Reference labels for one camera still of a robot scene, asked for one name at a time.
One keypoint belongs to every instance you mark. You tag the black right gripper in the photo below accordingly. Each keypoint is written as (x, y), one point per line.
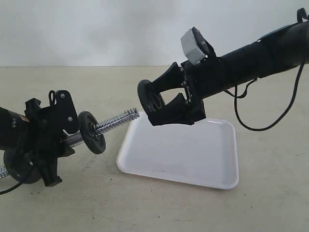
(205, 79)

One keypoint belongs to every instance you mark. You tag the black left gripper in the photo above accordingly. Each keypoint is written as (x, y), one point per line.
(41, 144)

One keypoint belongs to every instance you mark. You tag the black weight plate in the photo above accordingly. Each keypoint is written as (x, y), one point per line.
(150, 99)
(94, 141)
(18, 166)

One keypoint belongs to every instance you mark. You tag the chrome threaded dumbbell bar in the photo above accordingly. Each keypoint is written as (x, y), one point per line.
(104, 126)

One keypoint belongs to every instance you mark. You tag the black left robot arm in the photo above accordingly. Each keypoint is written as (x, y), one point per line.
(11, 124)

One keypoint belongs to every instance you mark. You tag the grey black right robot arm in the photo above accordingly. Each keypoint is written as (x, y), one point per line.
(276, 52)

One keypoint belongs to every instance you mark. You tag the white rectangular plastic tray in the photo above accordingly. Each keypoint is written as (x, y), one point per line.
(204, 154)

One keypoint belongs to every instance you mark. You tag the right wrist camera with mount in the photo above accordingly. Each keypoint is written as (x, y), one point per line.
(195, 47)

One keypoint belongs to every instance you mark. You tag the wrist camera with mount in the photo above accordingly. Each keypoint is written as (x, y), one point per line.
(195, 47)
(62, 114)

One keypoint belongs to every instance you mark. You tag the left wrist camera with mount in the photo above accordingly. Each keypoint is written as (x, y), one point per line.
(62, 114)

